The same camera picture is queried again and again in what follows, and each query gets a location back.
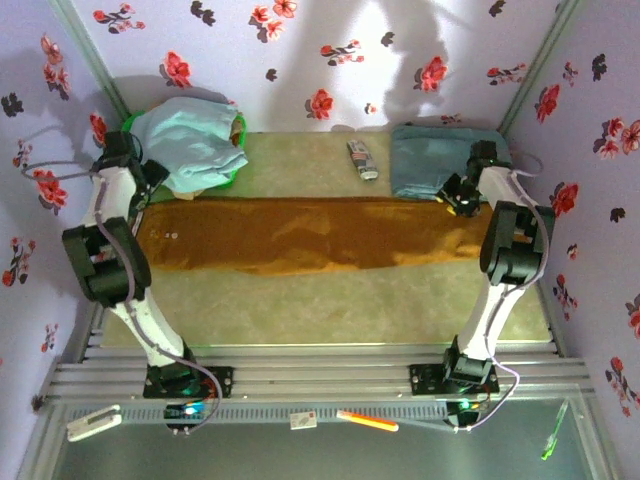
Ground white flat device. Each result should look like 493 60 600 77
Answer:
66 404 123 443

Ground green plastic basket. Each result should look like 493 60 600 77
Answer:
122 110 250 189

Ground white and grey packet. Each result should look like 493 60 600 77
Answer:
346 139 380 182

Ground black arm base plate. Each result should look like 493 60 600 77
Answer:
143 366 236 400
408 363 500 396

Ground folded grey-blue trousers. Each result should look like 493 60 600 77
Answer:
389 123 514 202

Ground beige marbled table mat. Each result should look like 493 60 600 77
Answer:
102 130 554 346

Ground mustard brown trousers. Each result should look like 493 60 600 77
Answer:
135 196 496 277

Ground green pen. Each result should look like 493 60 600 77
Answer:
540 398 570 461

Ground aluminium corner post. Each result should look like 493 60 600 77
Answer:
49 0 132 119
499 0 584 135

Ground lilac base cable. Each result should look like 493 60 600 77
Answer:
452 357 521 434
172 367 224 435

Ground grey slotted cable duct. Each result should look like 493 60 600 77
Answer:
64 402 451 425

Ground small lit circuit board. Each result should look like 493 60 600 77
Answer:
163 401 209 426
446 397 489 426

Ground orange marker pen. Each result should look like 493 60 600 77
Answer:
335 409 400 433

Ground light blue trousers pile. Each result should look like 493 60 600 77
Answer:
128 96 250 194

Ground small white card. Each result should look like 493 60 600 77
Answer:
288 410 319 430

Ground aluminium rail frame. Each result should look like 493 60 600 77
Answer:
32 342 596 416

